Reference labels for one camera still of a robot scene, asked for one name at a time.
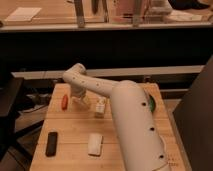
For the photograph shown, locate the black rectangular device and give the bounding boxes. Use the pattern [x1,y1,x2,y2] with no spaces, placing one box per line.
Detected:
[45,132,58,157]

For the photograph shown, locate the green bowl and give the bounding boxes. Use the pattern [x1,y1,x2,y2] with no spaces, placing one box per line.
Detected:
[149,95,156,113]

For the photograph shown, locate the white bottle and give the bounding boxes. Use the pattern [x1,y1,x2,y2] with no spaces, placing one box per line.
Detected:
[95,97,107,118]

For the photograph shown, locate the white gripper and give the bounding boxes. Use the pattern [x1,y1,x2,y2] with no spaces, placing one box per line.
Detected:
[71,86,91,109]

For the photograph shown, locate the white paper sheet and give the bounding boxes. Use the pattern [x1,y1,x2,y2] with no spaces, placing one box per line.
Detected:
[5,7,41,22]

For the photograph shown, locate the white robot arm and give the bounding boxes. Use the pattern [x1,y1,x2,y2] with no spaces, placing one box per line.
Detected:
[63,63,171,171]

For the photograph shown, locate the white sponge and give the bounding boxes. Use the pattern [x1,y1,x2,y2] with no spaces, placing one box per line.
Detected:
[88,133,103,156]

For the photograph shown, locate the white paper cup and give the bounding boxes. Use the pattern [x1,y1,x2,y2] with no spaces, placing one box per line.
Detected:
[160,136,166,155]

